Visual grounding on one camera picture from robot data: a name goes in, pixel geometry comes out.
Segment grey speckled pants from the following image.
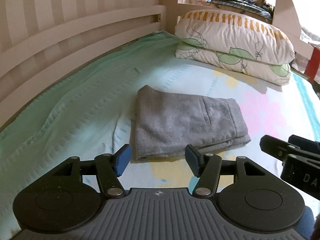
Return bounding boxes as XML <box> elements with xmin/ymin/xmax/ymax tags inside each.
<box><xmin>135</xmin><ymin>86</ymin><xmax>251</xmax><ymax>160</ymax></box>

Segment lower leaf print pillow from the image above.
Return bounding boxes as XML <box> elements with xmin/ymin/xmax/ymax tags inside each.
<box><xmin>175</xmin><ymin>42</ymin><xmax>291</xmax><ymax>86</ymax></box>

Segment leaf print pillow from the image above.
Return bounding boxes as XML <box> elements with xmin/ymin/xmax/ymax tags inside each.
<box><xmin>175</xmin><ymin>42</ymin><xmax>291</xmax><ymax>86</ymax></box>
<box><xmin>175</xmin><ymin>9</ymin><xmax>295</xmax><ymax>65</ymax></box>

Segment floral bed blanket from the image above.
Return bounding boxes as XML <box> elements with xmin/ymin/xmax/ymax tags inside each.
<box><xmin>1</xmin><ymin>32</ymin><xmax>319</xmax><ymax>239</ymax></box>

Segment upper leaf print pillow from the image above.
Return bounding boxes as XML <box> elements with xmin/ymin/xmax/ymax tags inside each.
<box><xmin>175</xmin><ymin>9</ymin><xmax>295</xmax><ymax>65</ymax></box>

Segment red bed post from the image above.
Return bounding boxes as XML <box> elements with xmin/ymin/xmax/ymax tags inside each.
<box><xmin>304</xmin><ymin>47</ymin><xmax>320</xmax><ymax>83</ymax></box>

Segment wooden bed side rail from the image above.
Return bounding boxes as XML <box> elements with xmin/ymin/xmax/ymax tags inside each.
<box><xmin>1</xmin><ymin>5</ymin><xmax>166</xmax><ymax>126</ymax></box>

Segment wooden bed headboard post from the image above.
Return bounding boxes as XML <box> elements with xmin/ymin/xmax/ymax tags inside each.
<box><xmin>159</xmin><ymin>0</ymin><xmax>178</xmax><ymax>34</ymax></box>

